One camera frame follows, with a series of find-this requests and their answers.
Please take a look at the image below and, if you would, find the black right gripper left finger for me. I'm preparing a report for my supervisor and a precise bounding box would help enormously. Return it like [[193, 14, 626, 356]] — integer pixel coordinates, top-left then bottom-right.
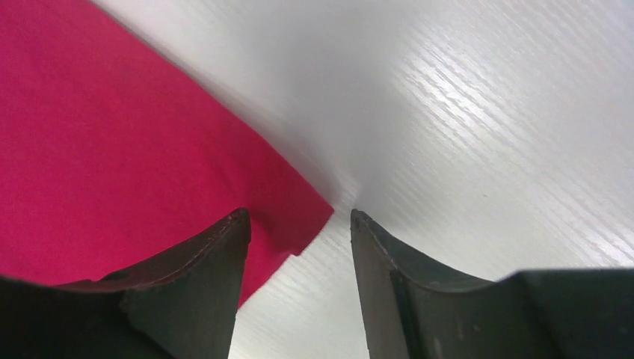
[[1, 209, 251, 358]]

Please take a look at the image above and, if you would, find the red t shirt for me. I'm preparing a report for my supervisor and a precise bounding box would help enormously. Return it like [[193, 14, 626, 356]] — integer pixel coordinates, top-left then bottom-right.
[[1, 1, 333, 300]]

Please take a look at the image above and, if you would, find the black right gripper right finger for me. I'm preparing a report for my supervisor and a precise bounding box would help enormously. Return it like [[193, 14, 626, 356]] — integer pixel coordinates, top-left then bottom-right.
[[350, 209, 633, 358]]

